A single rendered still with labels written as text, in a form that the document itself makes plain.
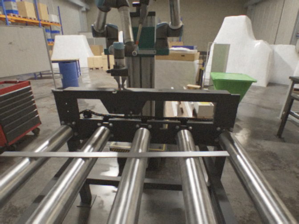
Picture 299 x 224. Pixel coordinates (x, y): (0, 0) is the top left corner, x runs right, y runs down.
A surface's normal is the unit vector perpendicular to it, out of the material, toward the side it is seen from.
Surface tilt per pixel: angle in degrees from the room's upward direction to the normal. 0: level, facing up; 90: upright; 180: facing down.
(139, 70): 90
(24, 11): 90
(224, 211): 0
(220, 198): 0
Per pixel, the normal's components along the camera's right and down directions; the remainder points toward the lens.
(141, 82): -0.15, 0.38
